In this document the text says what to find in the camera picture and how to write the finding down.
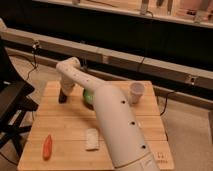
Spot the black chair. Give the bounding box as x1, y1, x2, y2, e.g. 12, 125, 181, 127
0, 39, 38, 156

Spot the orange carrot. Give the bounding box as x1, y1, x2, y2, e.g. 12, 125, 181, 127
43, 135, 52, 160

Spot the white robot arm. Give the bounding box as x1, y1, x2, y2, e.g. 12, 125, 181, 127
56, 57, 160, 171

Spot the white paper cup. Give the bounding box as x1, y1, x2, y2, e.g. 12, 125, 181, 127
130, 82, 145, 104

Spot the white folded cloth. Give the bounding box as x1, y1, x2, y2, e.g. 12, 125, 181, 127
86, 128, 99, 151

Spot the black cable on right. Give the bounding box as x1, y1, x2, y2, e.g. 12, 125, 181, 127
159, 90, 176, 117

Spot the black cable on left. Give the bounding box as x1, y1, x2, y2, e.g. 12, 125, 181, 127
24, 41, 40, 81

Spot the green bowl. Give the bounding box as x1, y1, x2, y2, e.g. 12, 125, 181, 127
83, 89, 93, 105

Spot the black cable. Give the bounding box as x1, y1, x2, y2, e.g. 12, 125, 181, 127
24, 41, 40, 81
159, 90, 176, 117

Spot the black eraser block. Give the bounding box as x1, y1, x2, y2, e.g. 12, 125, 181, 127
58, 91, 67, 103

